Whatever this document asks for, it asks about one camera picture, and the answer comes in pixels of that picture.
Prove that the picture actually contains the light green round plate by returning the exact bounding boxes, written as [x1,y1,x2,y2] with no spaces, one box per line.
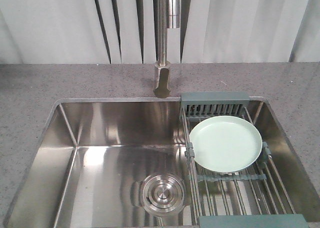
[189,116,263,173]

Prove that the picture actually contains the grey sink drying rack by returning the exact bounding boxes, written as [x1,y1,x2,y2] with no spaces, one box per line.
[180,92,320,227]

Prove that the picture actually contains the stainless steel sink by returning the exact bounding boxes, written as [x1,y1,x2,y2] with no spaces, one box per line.
[2,96,320,228]

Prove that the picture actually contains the round steel sink drain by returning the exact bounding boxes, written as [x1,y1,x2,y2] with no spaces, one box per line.
[139,173,186,217]

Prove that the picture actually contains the chrome kitchen faucet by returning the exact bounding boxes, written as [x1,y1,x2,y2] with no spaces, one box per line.
[153,0,183,99]

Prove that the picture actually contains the white pleated curtain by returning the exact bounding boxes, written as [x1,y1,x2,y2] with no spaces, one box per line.
[0,0,320,64]

